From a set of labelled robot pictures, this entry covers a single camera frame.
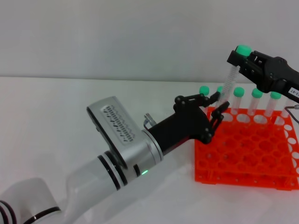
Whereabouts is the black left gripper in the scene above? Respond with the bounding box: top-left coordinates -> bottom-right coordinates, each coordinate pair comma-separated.
148,91 -> 230,154

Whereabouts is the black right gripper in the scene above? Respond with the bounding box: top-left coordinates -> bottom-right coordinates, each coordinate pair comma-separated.
227,49 -> 299,102

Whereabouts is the orange test tube rack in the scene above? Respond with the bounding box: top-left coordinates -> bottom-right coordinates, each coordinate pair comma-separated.
194,106 -> 299,191

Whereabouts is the left arm cable with plugs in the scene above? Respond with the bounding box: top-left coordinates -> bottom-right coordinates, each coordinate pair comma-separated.
142,112 -> 157,129

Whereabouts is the arm cable with plugs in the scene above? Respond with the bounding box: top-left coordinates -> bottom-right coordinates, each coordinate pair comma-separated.
284,104 -> 299,123
142,112 -> 157,129

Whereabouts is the right arm cable with plugs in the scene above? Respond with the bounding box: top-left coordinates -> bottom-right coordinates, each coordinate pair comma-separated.
284,104 -> 299,123

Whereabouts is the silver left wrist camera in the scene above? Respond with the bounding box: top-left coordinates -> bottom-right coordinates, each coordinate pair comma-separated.
86,96 -> 150,169

